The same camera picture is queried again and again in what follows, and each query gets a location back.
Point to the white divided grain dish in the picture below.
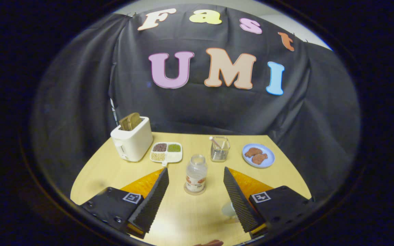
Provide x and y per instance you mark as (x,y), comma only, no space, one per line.
(174,157)

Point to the white toaster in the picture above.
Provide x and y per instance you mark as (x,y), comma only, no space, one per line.
(133,143)

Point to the black backdrop cloth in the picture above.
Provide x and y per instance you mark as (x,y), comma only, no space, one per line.
(80,85)

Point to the clear square holder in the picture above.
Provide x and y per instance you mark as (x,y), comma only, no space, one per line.
(220,153)

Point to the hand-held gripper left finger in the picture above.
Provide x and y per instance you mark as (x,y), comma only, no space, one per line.
(152,206)

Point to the brown meat piece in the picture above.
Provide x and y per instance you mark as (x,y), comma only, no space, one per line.
(253,152)
(260,159)

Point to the clear juice bottle red label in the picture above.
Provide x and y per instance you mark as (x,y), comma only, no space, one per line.
(196,174)

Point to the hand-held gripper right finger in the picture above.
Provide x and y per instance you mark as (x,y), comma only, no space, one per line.
(239,205)

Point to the light blue plate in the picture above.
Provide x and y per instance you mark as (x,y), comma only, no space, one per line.
(270,159)

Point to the brown bread slice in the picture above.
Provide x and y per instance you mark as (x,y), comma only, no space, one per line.
(131,121)

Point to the wooden table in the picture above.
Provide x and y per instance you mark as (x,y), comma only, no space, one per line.
(190,218)

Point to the white cup blue inside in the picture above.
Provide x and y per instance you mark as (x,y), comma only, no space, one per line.
(229,209)

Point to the round wooden coaster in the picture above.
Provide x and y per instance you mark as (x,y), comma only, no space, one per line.
(192,193)

